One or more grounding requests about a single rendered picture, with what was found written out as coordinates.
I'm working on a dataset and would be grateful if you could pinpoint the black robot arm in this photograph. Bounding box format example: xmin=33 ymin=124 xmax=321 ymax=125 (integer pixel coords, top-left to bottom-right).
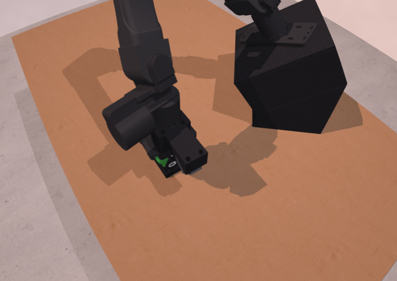
xmin=102 ymin=0 xmax=318 ymax=175

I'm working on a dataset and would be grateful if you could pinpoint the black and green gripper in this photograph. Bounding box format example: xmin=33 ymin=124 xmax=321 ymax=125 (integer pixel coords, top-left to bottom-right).
xmin=140 ymin=117 xmax=197 ymax=167

